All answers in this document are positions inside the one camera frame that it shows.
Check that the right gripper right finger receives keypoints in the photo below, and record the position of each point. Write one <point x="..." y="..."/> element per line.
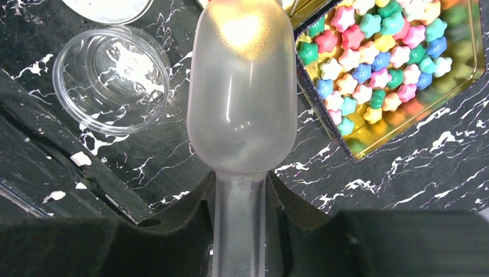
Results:
<point x="303" y="241"/>

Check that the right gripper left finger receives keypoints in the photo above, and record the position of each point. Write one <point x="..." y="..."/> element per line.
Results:
<point x="173" y="242"/>

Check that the clear plastic scoop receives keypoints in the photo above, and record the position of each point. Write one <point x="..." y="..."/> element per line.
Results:
<point x="242" y="119"/>

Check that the clear round jar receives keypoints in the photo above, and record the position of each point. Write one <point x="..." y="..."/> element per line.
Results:
<point x="112" y="80"/>

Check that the tin of star candies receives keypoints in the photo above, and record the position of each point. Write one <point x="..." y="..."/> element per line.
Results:
<point x="373" y="69"/>

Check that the round white jar lid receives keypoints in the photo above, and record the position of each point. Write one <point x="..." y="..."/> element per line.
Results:
<point x="110" y="12"/>

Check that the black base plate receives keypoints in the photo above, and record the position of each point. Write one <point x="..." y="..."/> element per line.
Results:
<point x="47" y="173"/>

